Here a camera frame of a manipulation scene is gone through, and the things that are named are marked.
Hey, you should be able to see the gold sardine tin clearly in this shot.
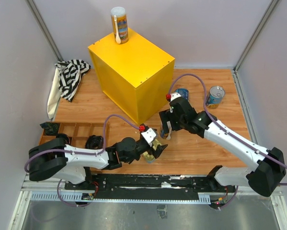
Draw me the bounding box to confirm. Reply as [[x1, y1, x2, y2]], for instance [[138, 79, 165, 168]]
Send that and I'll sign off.
[[141, 151, 156, 163], [152, 139, 161, 152]]

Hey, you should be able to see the wooden compartment tray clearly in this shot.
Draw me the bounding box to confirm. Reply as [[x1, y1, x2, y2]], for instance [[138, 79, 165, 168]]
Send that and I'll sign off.
[[37, 122, 109, 173]]

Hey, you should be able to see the black coiled strap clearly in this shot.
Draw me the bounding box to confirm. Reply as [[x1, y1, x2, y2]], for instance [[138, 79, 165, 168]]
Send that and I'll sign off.
[[85, 135, 104, 150]]

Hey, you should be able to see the blue short can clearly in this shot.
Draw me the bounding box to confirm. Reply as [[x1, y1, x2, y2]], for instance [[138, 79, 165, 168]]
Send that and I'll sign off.
[[175, 88, 189, 100]]

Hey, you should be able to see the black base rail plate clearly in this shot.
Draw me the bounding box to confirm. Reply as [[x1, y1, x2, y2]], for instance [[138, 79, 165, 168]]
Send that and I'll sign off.
[[64, 174, 235, 200]]

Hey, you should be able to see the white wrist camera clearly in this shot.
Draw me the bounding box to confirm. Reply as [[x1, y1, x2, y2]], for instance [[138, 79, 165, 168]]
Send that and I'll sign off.
[[166, 92, 181, 102], [139, 124, 158, 147]]

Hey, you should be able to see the striped black white cloth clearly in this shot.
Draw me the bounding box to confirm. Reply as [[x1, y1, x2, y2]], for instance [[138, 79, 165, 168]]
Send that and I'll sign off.
[[55, 59, 91, 103]]

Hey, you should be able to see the purple cable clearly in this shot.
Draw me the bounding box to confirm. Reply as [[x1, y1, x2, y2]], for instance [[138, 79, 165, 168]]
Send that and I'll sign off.
[[169, 73, 287, 209], [24, 114, 141, 208]]

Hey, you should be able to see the tall can mixed beans label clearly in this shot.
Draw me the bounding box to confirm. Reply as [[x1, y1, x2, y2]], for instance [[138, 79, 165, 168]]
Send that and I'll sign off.
[[111, 7, 128, 44]]

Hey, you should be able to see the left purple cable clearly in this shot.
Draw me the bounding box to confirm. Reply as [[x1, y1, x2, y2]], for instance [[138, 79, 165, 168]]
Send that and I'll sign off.
[[24, 114, 141, 208]]

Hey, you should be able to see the corn can with pull tab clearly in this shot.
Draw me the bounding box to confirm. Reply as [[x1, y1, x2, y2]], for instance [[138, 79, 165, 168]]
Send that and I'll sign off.
[[206, 86, 225, 109]]

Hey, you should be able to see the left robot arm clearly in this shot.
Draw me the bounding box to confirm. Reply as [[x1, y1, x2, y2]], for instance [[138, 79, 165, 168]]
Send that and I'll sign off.
[[24, 132, 167, 190]]

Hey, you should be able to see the yellow cabinet box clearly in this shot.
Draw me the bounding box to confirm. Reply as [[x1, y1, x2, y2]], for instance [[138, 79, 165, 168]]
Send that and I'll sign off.
[[88, 28, 175, 125]]

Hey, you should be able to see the dark patterned rolled cloth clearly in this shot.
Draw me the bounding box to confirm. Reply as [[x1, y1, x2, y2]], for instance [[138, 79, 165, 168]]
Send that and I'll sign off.
[[40, 122, 59, 136]]

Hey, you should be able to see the gold sardine tin lower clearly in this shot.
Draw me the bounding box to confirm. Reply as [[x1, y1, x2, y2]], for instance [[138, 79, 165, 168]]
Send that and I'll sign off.
[[141, 151, 156, 163]]

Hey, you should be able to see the cream canvas bag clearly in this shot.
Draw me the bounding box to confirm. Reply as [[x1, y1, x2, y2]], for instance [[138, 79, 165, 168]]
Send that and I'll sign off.
[[47, 68, 61, 119]]

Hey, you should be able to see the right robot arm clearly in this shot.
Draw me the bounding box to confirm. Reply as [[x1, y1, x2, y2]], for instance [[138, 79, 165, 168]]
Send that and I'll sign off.
[[159, 92, 286, 197]]

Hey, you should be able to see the tall can orange label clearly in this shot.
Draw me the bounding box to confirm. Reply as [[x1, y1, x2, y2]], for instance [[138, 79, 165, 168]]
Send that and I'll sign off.
[[160, 121, 172, 140]]

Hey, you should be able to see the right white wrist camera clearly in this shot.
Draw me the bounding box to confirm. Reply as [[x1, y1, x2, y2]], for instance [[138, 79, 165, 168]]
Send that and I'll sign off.
[[166, 92, 181, 102]]

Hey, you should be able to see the gold sardine tin upper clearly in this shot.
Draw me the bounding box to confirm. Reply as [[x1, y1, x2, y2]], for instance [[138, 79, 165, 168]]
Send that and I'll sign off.
[[152, 139, 161, 152]]

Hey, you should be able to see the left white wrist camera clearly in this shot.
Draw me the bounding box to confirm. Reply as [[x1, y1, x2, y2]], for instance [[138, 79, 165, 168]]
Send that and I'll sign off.
[[139, 124, 158, 147]]

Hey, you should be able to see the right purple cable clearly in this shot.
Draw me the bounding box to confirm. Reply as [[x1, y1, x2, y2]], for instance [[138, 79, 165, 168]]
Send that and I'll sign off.
[[169, 73, 287, 209]]

